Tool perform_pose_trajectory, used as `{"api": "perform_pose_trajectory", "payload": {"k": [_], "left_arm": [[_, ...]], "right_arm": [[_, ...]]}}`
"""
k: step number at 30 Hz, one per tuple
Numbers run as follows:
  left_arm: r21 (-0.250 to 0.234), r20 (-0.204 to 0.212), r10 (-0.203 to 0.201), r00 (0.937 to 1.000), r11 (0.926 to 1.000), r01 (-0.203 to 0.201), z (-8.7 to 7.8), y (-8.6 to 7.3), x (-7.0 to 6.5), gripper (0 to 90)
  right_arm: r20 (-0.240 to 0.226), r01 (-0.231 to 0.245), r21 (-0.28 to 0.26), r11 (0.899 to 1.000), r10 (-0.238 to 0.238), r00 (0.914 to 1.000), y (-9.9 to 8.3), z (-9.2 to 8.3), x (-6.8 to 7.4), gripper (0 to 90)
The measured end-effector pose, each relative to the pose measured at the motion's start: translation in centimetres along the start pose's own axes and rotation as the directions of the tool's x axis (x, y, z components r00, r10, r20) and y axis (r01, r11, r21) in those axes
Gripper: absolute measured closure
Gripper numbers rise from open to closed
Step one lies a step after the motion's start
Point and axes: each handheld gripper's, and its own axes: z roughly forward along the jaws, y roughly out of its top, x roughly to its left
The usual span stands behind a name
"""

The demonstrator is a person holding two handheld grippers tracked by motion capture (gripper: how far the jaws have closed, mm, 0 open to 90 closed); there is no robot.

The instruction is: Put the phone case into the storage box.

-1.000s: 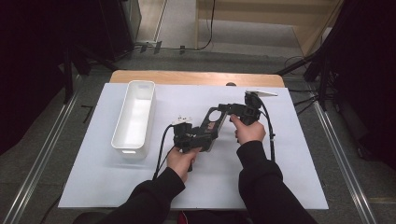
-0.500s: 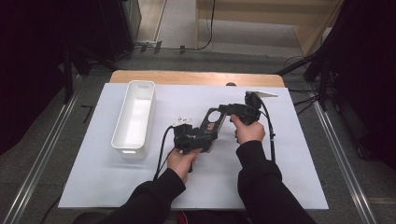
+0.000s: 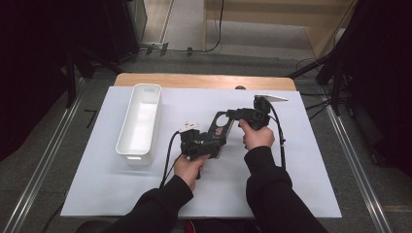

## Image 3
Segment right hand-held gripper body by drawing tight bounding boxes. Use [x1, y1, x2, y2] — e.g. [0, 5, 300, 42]
[241, 94, 289, 131]

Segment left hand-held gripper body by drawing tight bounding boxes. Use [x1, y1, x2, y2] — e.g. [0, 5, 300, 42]
[179, 120, 212, 161]

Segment patterned phone case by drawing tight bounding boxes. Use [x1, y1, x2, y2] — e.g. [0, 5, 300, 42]
[207, 111, 236, 160]

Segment white plastic bin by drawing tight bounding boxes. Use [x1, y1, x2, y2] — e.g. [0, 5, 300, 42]
[115, 83, 163, 166]

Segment person's right hand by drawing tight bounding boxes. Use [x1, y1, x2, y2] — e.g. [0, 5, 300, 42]
[238, 118, 276, 151]

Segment person's left hand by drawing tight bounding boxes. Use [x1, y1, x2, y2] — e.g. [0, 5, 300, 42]
[173, 154, 211, 192]

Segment wooden table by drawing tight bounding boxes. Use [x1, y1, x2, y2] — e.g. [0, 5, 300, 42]
[114, 72, 297, 91]

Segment white board sheet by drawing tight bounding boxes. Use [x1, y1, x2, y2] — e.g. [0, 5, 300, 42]
[60, 85, 343, 218]

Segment black stand legs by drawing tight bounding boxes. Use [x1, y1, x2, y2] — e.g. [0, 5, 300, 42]
[66, 48, 124, 109]
[288, 54, 345, 117]

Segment black curtain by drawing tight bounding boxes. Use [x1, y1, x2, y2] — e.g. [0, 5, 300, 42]
[336, 0, 412, 178]
[0, 0, 110, 163]

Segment dark cabinet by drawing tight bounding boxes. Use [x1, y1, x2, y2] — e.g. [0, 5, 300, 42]
[103, 0, 149, 64]

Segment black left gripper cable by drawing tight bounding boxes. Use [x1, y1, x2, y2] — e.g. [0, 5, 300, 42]
[159, 130, 183, 189]

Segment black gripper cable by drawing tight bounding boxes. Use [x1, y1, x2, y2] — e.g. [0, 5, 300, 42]
[159, 130, 183, 189]
[266, 100, 288, 170]

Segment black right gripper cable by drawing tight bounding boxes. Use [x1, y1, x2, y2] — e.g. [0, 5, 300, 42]
[266, 100, 288, 170]

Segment thin black floor cables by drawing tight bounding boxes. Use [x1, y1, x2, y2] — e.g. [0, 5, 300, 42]
[295, 57, 334, 120]

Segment black floor cable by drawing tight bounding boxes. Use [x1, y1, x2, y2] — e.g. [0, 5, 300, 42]
[186, 0, 225, 53]

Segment light wooden frame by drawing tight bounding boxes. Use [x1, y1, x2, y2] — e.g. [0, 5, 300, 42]
[203, 0, 358, 59]

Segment metal floor rail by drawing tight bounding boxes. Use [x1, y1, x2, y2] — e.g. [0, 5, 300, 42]
[325, 105, 395, 233]
[3, 93, 84, 233]

